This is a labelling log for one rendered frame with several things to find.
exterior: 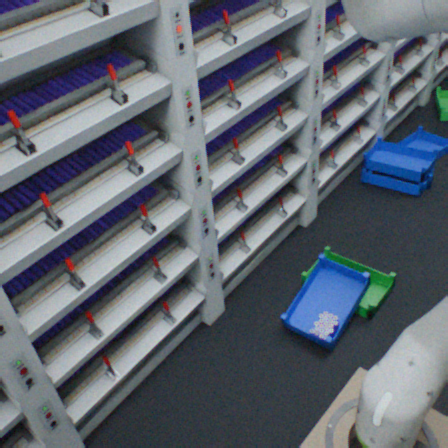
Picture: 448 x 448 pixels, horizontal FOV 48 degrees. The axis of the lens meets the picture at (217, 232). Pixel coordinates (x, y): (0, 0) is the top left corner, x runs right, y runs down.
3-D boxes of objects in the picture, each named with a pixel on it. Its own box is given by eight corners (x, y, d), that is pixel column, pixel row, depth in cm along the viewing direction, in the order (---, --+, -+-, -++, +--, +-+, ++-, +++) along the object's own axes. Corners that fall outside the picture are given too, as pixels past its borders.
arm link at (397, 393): (431, 421, 112) (448, 371, 100) (397, 474, 104) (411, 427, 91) (378, 388, 119) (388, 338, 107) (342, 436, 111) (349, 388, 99)
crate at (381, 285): (393, 288, 196) (396, 273, 191) (370, 321, 184) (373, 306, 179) (325, 259, 212) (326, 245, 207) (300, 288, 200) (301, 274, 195)
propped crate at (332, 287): (332, 351, 176) (329, 342, 169) (283, 326, 186) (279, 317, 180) (371, 283, 186) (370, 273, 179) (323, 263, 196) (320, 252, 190)
